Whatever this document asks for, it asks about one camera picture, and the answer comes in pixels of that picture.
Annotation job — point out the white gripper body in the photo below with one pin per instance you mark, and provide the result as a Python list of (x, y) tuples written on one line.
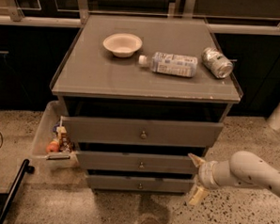
[(204, 174)]

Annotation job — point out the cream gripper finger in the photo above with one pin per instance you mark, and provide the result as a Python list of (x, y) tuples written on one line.
[(197, 194), (197, 161)]

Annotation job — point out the grey drawer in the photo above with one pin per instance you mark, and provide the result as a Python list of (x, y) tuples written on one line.
[(113, 183), (142, 132), (136, 162)]

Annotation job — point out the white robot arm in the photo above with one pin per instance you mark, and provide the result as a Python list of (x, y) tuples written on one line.
[(241, 170)]

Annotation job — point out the grey top drawer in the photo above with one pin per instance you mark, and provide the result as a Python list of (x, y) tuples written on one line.
[(142, 132)]

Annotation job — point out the grey drawer cabinet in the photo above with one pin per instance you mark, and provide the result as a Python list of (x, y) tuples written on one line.
[(92, 82)]

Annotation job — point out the grey bottom drawer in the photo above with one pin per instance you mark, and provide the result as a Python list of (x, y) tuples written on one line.
[(113, 183)]

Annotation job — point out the silver drink can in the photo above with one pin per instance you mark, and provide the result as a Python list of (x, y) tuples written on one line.
[(217, 63)]

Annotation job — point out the clear plastic water bottle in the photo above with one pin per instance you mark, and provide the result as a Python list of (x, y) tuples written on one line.
[(174, 65)]

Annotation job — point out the snack packages in bin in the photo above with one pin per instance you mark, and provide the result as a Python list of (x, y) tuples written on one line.
[(61, 137)]

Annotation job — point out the clear plastic storage bin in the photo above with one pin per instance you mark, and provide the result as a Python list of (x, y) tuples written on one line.
[(45, 134)]

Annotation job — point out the orange fruit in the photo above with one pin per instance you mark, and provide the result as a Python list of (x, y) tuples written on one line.
[(53, 146)]

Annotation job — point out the black metal bar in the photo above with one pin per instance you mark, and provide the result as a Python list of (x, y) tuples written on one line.
[(25, 168)]

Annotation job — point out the metal window railing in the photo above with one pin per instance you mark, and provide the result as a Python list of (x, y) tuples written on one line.
[(245, 17)]

